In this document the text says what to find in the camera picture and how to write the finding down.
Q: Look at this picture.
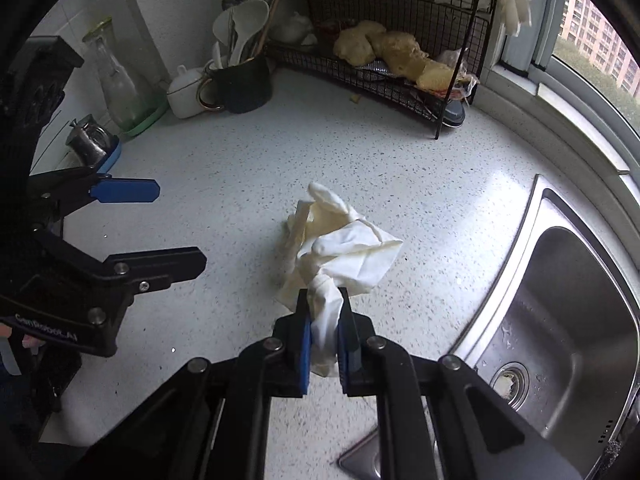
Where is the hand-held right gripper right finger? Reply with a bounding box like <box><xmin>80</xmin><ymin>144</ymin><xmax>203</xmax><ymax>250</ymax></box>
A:
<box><xmin>336</xmin><ymin>286</ymin><xmax>583</xmax><ymax>480</ymax></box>

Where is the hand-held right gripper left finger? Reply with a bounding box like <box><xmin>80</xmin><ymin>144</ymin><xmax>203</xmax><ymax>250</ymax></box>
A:
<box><xmin>70</xmin><ymin>287</ymin><xmax>314</xmax><ymax>480</ymax></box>

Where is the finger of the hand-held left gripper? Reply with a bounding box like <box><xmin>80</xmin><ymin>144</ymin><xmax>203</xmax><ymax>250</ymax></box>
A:
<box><xmin>29</xmin><ymin>229</ymin><xmax>208</xmax><ymax>312</ymax></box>
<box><xmin>27</xmin><ymin>171</ymin><xmax>162</xmax><ymax>222</ymax></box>

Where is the white glove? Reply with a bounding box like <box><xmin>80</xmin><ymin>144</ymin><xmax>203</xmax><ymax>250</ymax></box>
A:
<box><xmin>274</xmin><ymin>181</ymin><xmax>405</xmax><ymax>378</ymax></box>

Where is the person's left hand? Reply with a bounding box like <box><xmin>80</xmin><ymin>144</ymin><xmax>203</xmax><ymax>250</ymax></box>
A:
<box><xmin>0</xmin><ymin>322</ymin><xmax>42</xmax><ymax>352</ymax></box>

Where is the blue saucer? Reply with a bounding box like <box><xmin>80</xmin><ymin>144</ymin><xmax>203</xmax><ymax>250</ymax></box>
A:
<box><xmin>97</xmin><ymin>137</ymin><xmax>123</xmax><ymax>176</ymax></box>

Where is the small steel pot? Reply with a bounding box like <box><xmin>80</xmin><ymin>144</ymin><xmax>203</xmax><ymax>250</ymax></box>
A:
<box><xmin>65</xmin><ymin>114</ymin><xmax>118</xmax><ymax>167</ymax></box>

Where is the black stove top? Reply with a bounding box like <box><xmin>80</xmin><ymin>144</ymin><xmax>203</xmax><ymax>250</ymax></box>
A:
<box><xmin>30</xmin><ymin>347</ymin><xmax>83</xmax><ymax>413</ymax></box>

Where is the green tray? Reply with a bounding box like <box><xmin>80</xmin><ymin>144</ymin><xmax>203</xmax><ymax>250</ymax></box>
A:
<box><xmin>120</xmin><ymin>92</ymin><xmax>170</xmax><ymax>137</ymax></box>

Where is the grey steel triangular piece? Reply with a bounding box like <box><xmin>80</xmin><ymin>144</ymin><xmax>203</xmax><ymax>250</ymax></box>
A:
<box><xmin>337</xmin><ymin>429</ymin><xmax>388</xmax><ymax>480</ymax></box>

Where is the glass carafe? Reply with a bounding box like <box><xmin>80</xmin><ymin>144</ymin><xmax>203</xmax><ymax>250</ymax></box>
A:
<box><xmin>82</xmin><ymin>17</ymin><xmax>153</xmax><ymax>131</ymax></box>

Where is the white ceramic lidded jar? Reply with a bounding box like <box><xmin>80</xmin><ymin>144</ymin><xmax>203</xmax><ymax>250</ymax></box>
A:
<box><xmin>166</xmin><ymin>65</ymin><xmax>207</xmax><ymax>120</ymax></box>

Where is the dark utensil mug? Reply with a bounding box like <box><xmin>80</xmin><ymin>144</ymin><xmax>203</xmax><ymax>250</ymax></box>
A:
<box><xmin>196</xmin><ymin>54</ymin><xmax>273</xmax><ymax>114</ymax></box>

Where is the white plastic spoon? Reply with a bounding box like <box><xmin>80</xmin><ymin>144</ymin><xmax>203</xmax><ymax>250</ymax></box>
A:
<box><xmin>212</xmin><ymin>7</ymin><xmax>238</xmax><ymax>68</ymax></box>

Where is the white garlic bulb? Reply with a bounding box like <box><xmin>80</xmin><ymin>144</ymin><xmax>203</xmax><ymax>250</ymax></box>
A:
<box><xmin>270</xmin><ymin>10</ymin><xmax>318</xmax><ymax>46</ymax></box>

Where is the stainless steel sink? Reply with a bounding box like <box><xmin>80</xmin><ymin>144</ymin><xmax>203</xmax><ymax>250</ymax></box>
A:
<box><xmin>447</xmin><ymin>174</ymin><xmax>640</xmax><ymax>478</ymax></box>

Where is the dark round dish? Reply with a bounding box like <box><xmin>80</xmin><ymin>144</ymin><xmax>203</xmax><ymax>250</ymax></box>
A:
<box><xmin>440</xmin><ymin>99</ymin><xmax>467</xmax><ymax>128</ymax></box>

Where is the ginger root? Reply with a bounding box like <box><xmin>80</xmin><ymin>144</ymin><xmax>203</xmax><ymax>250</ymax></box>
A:
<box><xmin>372</xmin><ymin>31</ymin><xmax>458</xmax><ymax>92</ymax></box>
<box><xmin>334</xmin><ymin>20</ymin><xmax>388</xmax><ymax>67</ymax></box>

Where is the clear crumpled plastic bag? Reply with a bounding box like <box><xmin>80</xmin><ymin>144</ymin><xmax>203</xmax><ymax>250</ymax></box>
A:
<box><xmin>435</xmin><ymin>47</ymin><xmax>481</xmax><ymax>106</ymax></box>

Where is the window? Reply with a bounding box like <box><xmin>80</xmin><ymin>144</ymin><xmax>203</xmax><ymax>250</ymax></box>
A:
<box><xmin>480</xmin><ymin>0</ymin><xmax>640</xmax><ymax>176</ymax></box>

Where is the black wire rack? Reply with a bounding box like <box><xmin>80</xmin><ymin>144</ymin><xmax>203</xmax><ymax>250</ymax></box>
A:
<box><xmin>265</xmin><ymin>0</ymin><xmax>498</xmax><ymax>140</ymax></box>

